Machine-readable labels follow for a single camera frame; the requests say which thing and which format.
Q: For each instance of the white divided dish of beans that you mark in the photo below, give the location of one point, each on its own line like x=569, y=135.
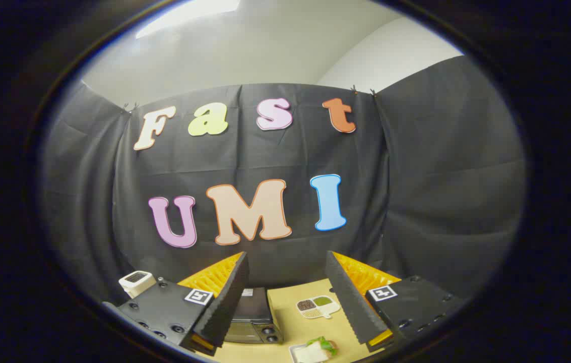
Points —
x=315, y=306

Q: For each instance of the white rectangular plate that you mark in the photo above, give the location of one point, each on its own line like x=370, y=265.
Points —
x=294, y=352

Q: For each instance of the white bread lettuce sandwich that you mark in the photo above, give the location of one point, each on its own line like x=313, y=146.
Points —
x=318, y=350

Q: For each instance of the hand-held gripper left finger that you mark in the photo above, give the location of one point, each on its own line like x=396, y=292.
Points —
x=232, y=297

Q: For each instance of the black toaster oven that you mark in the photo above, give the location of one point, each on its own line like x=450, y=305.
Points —
x=255, y=312

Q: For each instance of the white small appliance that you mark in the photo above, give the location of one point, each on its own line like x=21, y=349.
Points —
x=136, y=283

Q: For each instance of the black backdrop cloth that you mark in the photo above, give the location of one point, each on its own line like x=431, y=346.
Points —
x=441, y=176

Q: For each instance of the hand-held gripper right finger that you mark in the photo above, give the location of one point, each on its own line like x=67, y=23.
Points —
x=348, y=302

